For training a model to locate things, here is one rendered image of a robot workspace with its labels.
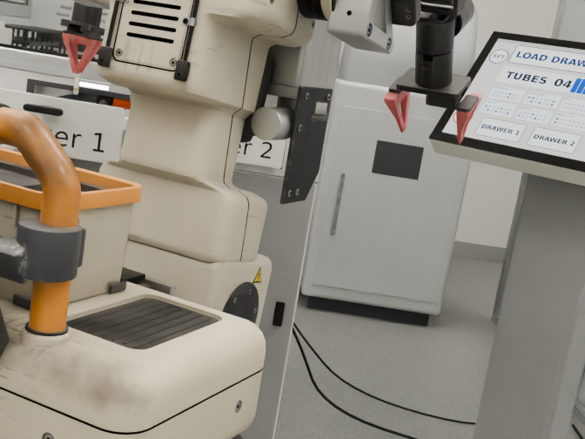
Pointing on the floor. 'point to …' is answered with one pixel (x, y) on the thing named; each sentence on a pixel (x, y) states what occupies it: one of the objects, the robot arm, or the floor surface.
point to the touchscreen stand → (539, 320)
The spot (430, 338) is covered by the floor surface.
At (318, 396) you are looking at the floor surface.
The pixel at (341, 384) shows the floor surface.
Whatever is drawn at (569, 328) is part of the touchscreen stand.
